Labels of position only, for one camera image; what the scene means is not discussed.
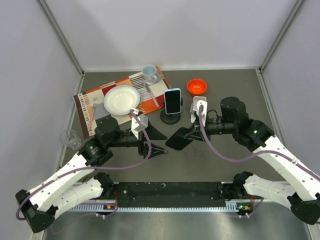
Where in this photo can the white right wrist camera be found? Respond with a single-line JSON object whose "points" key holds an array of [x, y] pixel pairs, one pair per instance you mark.
{"points": [[200, 113]]}

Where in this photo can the white plate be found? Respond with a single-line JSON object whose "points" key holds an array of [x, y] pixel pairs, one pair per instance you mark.
{"points": [[121, 99]]}

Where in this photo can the knife with pink handle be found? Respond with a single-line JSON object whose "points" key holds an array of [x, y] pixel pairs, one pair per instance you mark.
{"points": [[152, 95]]}

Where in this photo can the white plastic phone stand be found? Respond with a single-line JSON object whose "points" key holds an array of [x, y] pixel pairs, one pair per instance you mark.
{"points": [[194, 108]]}

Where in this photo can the grey slotted cable duct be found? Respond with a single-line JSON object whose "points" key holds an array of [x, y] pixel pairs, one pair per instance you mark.
{"points": [[231, 207]]}

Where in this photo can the fork with pink handle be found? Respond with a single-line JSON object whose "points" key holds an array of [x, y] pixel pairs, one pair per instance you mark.
{"points": [[94, 106]]}

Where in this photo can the black smartphone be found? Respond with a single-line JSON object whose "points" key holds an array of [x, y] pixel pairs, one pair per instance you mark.
{"points": [[178, 141]]}

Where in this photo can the light blue smartphone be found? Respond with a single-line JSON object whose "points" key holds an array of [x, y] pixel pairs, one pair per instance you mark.
{"points": [[172, 101]]}

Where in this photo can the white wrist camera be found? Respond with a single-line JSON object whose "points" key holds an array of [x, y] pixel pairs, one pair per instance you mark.
{"points": [[138, 123], [200, 113]]}

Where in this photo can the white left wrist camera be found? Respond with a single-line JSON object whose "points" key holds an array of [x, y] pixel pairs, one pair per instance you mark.
{"points": [[138, 123]]}

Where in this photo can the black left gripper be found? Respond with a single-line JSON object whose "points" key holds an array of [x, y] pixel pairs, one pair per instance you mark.
{"points": [[143, 144]]}

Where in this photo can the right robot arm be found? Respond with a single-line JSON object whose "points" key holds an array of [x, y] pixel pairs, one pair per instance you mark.
{"points": [[300, 193]]}

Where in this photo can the light blue mug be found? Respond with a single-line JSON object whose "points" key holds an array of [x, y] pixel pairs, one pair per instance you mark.
{"points": [[149, 72]]}

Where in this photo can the clear drinking glass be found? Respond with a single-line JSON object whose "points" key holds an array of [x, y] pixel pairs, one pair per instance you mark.
{"points": [[70, 139]]}

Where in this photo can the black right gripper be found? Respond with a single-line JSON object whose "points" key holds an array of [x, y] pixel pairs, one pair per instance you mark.
{"points": [[196, 132]]}

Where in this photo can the orange plastic bowl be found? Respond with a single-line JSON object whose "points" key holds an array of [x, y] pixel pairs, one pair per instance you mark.
{"points": [[197, 87]]}

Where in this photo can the black round-base phone stand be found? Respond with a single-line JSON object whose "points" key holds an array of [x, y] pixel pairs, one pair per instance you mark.
{"points": [[170, 119]]}

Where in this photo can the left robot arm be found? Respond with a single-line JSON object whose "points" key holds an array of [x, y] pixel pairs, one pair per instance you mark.
{"points": [[82, 178]]}

